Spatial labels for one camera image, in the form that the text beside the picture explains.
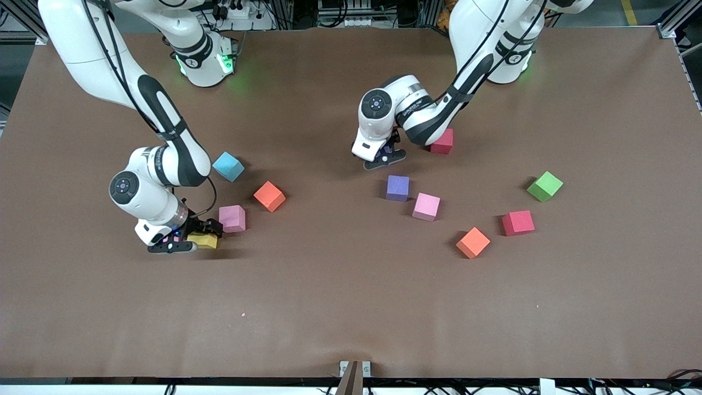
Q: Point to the orange foam block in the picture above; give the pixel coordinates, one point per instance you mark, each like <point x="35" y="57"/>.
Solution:
<point x="473" y="242"/>
<point x="269" y="196"/>

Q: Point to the blue foam block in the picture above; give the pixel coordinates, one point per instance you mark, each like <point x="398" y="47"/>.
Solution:
<point x="228" y="166"/>

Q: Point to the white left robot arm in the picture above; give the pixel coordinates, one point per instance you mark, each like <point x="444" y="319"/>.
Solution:
<point x="477" y="33"/>

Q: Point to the aluminium frame rail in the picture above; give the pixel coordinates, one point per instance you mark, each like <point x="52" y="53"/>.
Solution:
<point x="666" y="30"/>
<point x="22" y="37"/>

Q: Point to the bag of orange items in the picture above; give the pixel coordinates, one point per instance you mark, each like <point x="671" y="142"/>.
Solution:
<point x="444" y="16"/>

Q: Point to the yellow foam block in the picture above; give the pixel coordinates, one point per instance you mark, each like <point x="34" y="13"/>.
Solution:
<point x="207" y="242"/>

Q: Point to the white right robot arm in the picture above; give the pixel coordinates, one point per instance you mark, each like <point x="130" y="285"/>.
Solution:
<point x="148" y="203"/>

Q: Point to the green foam block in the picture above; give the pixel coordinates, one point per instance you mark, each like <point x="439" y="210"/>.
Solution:
<point x="544" y="186"/>

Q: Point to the red foam block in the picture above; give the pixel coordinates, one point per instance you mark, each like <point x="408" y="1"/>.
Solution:
<point x="444" y="144"/>
<point x="517" y="223"/>

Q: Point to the white power strip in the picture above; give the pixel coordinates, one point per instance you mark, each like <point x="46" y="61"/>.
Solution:
<point x="364" y="22"/>
<point x="241" y="13"/>

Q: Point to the metal table edge bracket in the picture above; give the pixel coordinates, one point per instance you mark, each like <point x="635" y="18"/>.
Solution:
<point x="367" y="368"/>

